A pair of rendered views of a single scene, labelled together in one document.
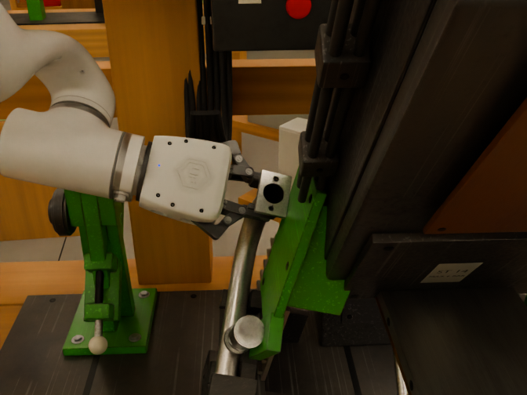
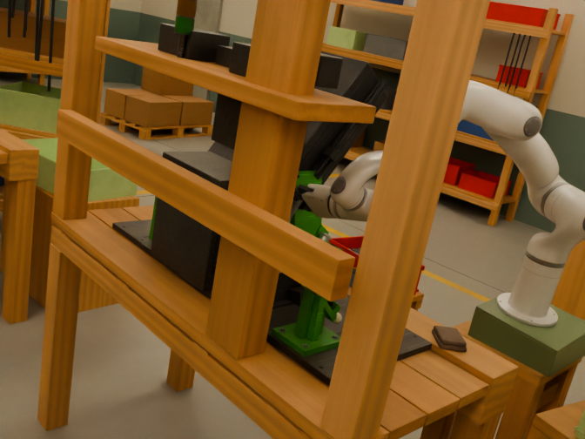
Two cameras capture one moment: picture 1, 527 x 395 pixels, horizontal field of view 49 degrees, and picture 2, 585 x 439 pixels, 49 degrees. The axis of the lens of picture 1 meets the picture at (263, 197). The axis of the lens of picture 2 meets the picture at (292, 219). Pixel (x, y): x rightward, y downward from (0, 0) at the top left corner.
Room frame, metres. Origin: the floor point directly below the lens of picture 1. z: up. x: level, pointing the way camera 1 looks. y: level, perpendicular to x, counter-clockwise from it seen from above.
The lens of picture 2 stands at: (1.88, 1.33, 1.70)
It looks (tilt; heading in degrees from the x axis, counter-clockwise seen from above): 17 degrees down; 227
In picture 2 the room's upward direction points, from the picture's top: 11 degrees clockwise
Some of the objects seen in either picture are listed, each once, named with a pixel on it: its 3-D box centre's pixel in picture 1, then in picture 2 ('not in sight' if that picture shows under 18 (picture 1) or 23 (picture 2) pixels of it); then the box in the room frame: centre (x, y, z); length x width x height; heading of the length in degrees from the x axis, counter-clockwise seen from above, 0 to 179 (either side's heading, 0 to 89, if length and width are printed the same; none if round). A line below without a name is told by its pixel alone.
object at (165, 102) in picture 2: not in sight; (161, 101); (-2.26, -5.99, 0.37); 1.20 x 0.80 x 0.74; 16
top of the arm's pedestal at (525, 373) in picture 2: not in sight; (514, 345); (0.00, 0.45, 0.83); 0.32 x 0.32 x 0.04; 5
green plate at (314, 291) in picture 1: (314, 244); (299, 202); (0.58, -0.06, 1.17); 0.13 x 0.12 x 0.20; 93
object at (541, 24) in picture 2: not in sight; (409, 91); (-4.12, -3.61, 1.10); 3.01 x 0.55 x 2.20; 98
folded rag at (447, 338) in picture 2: not in sight; (449, 338); (0.36, 0.42, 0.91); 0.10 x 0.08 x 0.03; 53
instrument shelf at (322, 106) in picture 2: not in sight; (217, 74); (0.91, -0.12, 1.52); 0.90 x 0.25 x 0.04; 93
